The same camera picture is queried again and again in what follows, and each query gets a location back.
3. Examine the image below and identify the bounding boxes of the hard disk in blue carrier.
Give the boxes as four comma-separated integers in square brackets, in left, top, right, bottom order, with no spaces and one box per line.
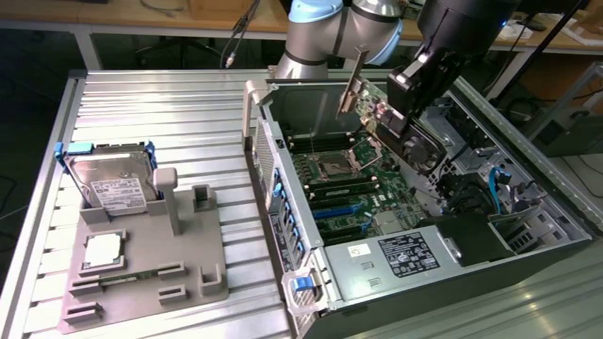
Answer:
[53,140,157,218]

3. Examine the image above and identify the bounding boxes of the blue expansion slot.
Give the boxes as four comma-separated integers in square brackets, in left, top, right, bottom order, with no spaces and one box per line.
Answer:
[312,203,367,220]

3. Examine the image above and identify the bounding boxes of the black RAM stick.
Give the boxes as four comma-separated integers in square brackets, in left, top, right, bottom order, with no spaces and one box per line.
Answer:
[307,178,380,199]

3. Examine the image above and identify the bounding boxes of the metal disk bay cage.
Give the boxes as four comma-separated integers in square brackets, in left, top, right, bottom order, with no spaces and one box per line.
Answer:
[409,105,476,198]

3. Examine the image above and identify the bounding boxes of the dark equipment box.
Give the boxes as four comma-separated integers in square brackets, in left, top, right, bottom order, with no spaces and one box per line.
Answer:
[536,114,603,158]

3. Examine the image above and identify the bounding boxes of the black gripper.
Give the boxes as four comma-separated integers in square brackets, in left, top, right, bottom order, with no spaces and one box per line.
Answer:
[416,0,509,123]

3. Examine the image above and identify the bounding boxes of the black plastic duct cover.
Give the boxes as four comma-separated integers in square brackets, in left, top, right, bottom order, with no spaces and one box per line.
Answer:
[417,213,517,268]

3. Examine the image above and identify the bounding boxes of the wooden desk white frame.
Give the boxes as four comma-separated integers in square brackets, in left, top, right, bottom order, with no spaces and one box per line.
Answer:
[399,10,603,100]
[0,0,291,70]

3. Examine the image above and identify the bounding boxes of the black wire bundle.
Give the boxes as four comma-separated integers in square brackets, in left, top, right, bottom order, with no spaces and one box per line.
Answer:
[435,171,491,216]

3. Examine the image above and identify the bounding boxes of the silver CPU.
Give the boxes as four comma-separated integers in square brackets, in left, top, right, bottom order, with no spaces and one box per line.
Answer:
[84,236,126,268]

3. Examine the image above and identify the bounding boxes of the black hanging cable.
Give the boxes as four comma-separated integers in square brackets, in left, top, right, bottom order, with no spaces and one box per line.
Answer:
[224,0,263,69]

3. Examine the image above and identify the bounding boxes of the grey coiled cable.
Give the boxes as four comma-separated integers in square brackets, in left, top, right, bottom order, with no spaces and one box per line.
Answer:
[140,0,185,18]

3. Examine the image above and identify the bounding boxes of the black monitor base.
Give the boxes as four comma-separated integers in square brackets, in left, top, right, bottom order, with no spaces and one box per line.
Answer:
[511,0,589,15]

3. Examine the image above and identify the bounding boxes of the black slanted stand pole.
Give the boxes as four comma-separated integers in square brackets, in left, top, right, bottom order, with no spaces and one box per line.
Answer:
[483,0,592,100]

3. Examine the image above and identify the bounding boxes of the grey plastic parts rack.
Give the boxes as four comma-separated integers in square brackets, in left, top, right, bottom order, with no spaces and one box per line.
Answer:
[58,167,232,336]

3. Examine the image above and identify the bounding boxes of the open grey PC case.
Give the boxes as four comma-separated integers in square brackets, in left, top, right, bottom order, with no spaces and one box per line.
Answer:
[240,78,595,339]

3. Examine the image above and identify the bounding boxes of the grey chipset heatsink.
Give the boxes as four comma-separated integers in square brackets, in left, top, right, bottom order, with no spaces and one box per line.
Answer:
[373,211,403,234]

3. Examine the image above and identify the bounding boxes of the graphics card with black cooler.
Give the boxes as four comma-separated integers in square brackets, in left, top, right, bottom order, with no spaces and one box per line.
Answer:
[335,47,449,177]

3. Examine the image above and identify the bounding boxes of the grey power supply unit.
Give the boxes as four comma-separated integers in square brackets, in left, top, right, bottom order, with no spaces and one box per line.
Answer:
[323,225,465,303]

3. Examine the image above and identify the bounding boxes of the metal socket cover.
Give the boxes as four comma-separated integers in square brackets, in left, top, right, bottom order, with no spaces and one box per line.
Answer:
[344,136,383,166]

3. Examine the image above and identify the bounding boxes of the green RAM stick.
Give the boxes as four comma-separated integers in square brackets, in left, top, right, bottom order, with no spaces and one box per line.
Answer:
[97,265,165,284]

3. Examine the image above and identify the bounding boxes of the green motherboard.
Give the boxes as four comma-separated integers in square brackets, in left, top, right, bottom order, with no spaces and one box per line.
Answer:
[287,133,429,248]

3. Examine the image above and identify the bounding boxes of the blue wire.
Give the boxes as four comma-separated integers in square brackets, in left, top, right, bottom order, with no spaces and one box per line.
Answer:
[488,166,513,215]

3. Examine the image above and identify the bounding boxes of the CPU socket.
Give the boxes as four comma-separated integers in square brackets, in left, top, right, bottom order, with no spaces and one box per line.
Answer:
[316,154,355,178]

